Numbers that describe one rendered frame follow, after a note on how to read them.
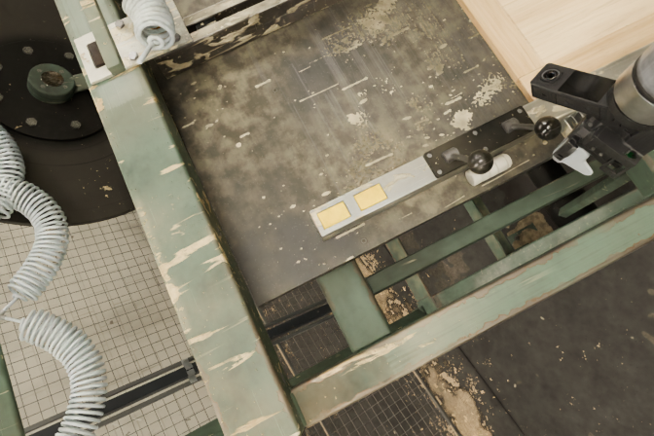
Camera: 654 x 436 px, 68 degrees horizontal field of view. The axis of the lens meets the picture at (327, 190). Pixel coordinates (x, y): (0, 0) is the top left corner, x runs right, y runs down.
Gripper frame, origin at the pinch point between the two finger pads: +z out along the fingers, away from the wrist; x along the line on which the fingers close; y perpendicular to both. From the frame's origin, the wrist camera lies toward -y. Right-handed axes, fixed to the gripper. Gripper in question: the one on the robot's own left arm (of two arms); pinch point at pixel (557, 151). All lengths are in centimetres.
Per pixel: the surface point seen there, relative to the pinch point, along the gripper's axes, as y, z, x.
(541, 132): -3.7, -2.7, -0.7
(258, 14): -57, 5, -11
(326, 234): -18.8, 8.1, -32.8
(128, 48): -66, 1, -33
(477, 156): -8.4, -3.6, -10.6
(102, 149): -84, 44, -52
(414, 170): -15.3, 8.1, -14.4
